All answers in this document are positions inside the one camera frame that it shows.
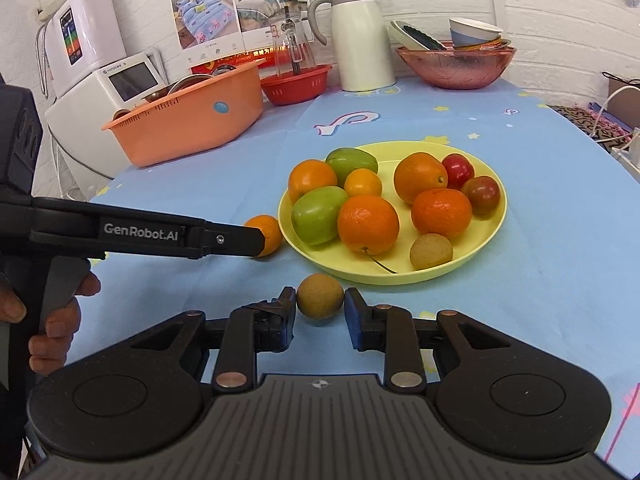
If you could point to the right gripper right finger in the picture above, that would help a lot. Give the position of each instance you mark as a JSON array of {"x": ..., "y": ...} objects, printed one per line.
[{"x": 490, "y": 390}]

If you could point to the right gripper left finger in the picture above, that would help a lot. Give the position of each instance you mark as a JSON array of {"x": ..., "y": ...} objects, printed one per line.
[{"x": 150, "y": 390}]

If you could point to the brown longan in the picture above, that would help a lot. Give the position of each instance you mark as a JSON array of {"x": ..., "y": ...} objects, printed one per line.
[
  {"x": 319, "y": 296},
  {"x": 430, "y": 250}
]

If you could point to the dark red tomato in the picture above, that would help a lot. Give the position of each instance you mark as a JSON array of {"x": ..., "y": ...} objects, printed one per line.
[{"x": 484, "y": 195}]

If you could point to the large orange with stem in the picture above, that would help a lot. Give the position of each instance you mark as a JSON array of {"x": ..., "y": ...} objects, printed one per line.
[{"x": 368, "y": 223}]

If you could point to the small orange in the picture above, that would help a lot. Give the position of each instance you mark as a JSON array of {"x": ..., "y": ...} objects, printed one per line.
[
  {"x": 363, "y": 181},
  {"x": 269, "y": 226}
]

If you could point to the red apple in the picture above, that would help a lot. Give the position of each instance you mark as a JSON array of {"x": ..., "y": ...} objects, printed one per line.
[{"x": 459, "y": 170}]

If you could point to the orange persimmon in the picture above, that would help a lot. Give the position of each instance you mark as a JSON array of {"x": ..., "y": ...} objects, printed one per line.
[{"x": 416, "y": 173}]

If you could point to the orange fruit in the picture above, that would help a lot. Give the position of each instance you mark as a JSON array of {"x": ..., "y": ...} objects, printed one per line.
[{"x": 309, "y": 175}]

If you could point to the green mango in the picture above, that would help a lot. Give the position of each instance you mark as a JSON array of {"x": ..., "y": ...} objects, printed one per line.
[{"x": 346, "y": 160}]

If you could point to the person's left hand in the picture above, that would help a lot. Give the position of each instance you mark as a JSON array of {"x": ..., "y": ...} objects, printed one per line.
[{"x": 48, "y": 351}]

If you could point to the white appliance with screen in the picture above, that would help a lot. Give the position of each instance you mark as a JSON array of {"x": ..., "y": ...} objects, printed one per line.
[{"x": 76, "y": 120}]

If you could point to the mandarin on plate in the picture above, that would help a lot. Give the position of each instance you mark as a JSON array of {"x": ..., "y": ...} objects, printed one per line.
[{"x": 442, "y": 211}]

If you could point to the yellow plastic plate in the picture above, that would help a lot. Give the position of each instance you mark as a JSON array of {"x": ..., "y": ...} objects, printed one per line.
[{"x": 393, "y": 267}]

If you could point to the orange plastic basket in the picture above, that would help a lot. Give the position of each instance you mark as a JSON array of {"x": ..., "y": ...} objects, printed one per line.
[{"x": 195, "y": 119}]

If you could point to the white water purifier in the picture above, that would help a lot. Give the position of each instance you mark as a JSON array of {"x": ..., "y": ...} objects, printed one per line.
[{"x": 80, "y": 37}]

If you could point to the metal dishes in basket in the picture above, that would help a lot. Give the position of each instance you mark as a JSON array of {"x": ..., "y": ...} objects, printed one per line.
[{"x": 190, "y": 82}]

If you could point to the round green apple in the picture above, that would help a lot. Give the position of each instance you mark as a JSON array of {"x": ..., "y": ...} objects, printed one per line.
[{"x": 314, "y": 215}]

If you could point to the white power strip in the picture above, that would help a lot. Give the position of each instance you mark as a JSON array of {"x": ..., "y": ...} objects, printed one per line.
[{"x": 629, "y": 155}]

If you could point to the red plastic basket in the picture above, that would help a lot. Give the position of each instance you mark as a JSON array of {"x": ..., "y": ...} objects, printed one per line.
[{"x": 293, "y": 88}]

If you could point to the bedding poster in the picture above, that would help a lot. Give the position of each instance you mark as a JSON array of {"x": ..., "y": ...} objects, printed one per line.
[{"x": 209, "y": 31}]

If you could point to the glass jar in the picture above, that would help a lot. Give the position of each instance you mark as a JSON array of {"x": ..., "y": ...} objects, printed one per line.
[{"x": 291, "y": 49}]

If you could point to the cardboard box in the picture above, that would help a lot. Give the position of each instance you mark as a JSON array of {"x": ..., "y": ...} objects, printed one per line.
[{"x": 625, "y": 106}]

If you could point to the pink glass bowl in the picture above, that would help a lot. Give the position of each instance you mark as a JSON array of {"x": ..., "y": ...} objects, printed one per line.
[{"x": 456, "y": 69}]

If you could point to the white thermos jug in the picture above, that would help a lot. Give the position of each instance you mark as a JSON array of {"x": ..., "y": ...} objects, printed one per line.
[{"x": 360, "y": 43}]

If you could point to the white blue ceramic bowl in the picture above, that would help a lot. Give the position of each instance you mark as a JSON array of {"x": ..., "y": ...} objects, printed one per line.
[{"x": 465, "y": 32}]

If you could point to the white tilted plate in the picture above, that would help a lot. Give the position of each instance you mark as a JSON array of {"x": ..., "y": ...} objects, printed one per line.
[{"x": 412, "y": 38}]

